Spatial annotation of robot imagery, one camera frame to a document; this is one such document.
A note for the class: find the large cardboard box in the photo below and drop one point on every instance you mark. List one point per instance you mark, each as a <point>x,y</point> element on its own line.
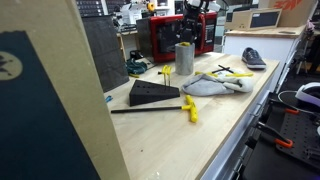
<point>83,83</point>

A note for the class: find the grey metal cylinder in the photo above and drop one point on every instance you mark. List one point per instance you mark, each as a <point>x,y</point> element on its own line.
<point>185,60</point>

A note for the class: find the white machine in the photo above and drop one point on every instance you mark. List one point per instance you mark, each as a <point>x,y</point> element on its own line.
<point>131,13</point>

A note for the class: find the dark grey mesh panel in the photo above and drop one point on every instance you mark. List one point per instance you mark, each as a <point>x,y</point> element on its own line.
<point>105,50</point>

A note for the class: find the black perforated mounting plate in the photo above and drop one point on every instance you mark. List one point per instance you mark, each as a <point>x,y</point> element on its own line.
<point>300,130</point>

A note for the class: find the black wedge tool stand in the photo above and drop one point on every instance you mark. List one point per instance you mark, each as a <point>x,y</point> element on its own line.
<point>150,95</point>

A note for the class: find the grey canvas sneaker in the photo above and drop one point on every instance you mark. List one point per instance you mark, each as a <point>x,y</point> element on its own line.
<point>253,58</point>

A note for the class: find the white drawer workbench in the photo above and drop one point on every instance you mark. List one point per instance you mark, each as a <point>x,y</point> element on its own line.
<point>230,156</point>

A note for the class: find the white counter with wood top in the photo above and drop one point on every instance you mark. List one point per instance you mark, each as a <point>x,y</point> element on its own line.
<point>280,43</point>

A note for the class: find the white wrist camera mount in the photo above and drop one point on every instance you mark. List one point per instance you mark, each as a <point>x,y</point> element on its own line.
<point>213,6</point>

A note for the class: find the white crumpled cloth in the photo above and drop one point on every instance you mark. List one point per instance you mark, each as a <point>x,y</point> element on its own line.
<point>206,86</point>

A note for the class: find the red and black microwave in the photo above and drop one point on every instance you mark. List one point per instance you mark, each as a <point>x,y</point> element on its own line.
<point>154,40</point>

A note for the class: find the flat black oval disc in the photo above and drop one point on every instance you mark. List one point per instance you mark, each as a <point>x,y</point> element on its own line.
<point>286,32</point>

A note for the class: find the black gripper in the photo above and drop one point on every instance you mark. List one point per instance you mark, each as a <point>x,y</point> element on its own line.
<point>191,21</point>

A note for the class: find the small yellow round object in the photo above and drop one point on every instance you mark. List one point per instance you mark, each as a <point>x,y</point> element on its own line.
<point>151,6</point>

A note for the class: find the black clamp orange tip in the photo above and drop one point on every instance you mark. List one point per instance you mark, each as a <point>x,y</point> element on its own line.
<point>292,111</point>
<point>285,144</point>

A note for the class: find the small blue object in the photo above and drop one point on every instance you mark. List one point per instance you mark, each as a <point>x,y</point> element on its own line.
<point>108,98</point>

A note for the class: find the black parts drawer organizer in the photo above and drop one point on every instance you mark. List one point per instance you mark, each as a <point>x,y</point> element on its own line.
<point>113,5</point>
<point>90,6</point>

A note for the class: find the cardboard box with red print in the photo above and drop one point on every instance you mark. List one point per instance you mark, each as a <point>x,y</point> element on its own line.
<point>300,16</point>

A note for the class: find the cardboard box with black panel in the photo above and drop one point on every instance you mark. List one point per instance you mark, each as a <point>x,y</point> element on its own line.
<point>240,20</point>

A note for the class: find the wooden shelf bench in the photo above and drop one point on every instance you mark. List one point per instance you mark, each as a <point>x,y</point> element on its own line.
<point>122,46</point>

